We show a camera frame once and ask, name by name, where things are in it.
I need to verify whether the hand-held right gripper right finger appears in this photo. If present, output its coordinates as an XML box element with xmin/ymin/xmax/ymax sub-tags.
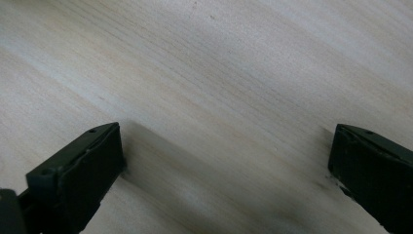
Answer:
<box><xmin>327</xmin><ymin>123</ymin><xmax>413</xmax><ymax>234</ymax></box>

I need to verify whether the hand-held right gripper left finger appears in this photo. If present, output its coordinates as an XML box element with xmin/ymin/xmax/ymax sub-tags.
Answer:
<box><xmin>18</xmin><ymin>122</ymin><xmax>126</xmax><ymax>234</ymax></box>

